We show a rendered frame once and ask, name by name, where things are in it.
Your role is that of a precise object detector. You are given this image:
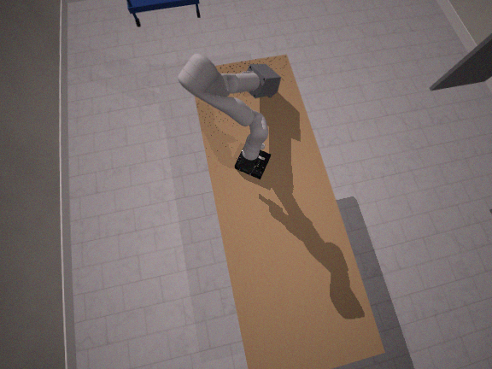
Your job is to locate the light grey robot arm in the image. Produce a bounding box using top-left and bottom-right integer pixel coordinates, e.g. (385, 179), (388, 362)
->
(178, 54), (268, 153)

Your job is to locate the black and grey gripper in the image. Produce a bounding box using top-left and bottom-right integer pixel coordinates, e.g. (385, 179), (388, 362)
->
(237, 143), (266, 176)

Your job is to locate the black lighting desk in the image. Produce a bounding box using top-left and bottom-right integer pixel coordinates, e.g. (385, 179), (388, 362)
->
(235, 150), (271, 179)

